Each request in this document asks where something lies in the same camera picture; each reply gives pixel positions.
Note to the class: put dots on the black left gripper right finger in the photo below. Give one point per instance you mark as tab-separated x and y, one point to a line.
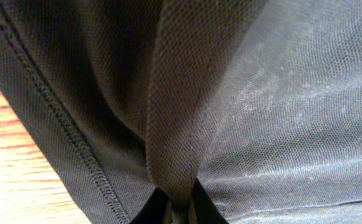
201	209

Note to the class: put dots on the black polo shirt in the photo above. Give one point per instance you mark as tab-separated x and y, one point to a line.
261	101

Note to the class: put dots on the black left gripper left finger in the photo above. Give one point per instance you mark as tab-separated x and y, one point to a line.
157	210

